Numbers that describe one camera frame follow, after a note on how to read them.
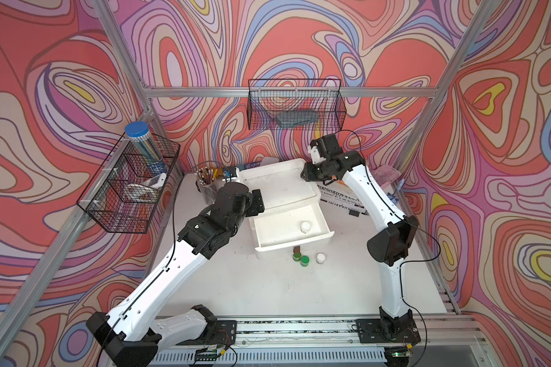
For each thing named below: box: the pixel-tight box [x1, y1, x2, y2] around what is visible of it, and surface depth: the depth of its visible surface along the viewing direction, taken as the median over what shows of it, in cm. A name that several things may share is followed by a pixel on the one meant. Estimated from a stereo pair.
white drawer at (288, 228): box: [249, 203, 336, 252], surface depth 81 cm
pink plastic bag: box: [371, 164, 402, 195], surface depth 121 cm
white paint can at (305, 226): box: [300, 220, 312, 234], surface depth 80 cm
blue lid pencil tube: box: [123, 120, 167, 176], surface depth 75 cm
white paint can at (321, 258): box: [316, 253, 327, 264], surface depth 90 cm
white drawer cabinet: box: [237, 158, 322, 217], surface depth 86 cm
